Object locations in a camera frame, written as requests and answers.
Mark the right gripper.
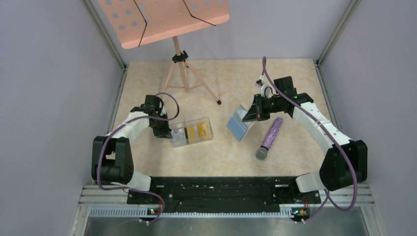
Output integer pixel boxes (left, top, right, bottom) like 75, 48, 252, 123
243, 93, 283, 122

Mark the yellow credit card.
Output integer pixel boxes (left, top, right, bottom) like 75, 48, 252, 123
184, 122, 213, 144

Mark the clear plastic card box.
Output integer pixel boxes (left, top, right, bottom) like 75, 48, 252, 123
170, 117, 213, 148

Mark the purple glitter microphone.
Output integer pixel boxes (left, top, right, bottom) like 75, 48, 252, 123
255, 118, 284, 160

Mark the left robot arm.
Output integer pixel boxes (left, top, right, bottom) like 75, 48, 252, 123
91, 94, 172, 203

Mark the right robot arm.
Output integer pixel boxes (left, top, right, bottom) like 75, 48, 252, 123
242, 76, 367, 203

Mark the white grey credit card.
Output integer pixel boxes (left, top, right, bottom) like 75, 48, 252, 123
171, 128, 186, 148

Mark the pink music stand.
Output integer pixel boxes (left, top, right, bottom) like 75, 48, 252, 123
99, 0, 230, 104

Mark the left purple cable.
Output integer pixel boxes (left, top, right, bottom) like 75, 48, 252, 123
96, 92, 180, 191

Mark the purple cable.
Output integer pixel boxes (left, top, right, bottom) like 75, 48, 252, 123
96, 92, 180, 191
262, 56, 359, 212

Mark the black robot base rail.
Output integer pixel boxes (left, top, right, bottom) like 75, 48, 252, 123
127, 177, 321, 213

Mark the grey slotted cable duct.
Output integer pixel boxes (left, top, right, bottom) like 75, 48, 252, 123
89, 206, 309, 220

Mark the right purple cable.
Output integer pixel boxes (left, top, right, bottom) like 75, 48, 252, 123
262, 56, 359, 212

